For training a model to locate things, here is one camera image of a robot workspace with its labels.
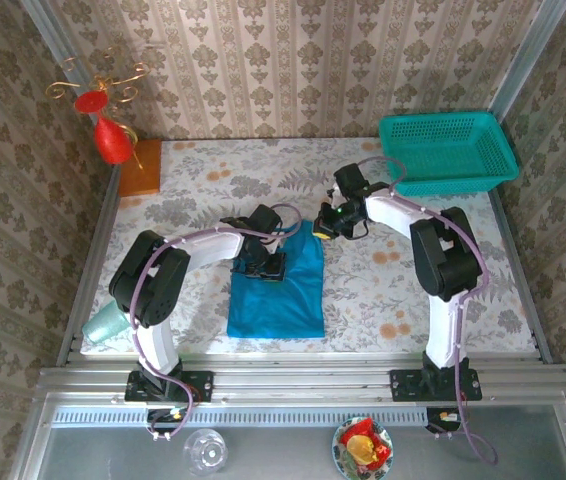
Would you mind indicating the blue t-shirt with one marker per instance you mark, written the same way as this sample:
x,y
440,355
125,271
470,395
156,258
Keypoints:
x,y
283,300

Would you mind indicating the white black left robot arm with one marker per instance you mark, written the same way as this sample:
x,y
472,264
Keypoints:
x,y
148,285

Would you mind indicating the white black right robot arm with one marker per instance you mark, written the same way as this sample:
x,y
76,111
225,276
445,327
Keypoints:
x,y
443,260

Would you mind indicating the floral table cover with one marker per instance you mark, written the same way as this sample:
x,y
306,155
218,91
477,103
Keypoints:
x,y
373,300

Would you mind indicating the teal plastic basket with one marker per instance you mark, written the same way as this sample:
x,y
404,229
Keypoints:
x,y
448,145

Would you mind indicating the orange wooden block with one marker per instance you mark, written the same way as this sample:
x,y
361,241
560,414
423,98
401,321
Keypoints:
x,y
142,170

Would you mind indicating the pale green cup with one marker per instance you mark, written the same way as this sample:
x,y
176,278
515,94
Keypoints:
x,y
105,322

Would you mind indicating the clear plastic cup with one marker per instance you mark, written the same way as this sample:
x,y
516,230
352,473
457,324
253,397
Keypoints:
x,y
205,452

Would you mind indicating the patterned plate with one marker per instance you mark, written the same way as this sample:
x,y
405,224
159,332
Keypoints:
x,y
337,450

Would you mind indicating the red yellow snack packets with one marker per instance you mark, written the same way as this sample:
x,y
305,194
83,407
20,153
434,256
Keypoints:
x,y
365,442

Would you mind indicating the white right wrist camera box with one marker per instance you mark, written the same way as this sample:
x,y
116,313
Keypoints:
x,y
332,194

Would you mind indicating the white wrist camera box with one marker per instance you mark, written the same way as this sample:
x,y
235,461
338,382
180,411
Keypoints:
x,y
332,194
275,246

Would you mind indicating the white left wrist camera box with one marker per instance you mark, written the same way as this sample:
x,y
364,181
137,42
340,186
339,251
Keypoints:
x,y
275,246

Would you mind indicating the aluminium frame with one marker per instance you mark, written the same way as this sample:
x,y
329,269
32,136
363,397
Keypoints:
x,y
303,380

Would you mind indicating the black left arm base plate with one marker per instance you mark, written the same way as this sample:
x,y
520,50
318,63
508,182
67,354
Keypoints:
x,y
198,386

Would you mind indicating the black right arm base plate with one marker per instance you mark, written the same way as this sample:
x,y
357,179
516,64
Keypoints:
x,y
405,386

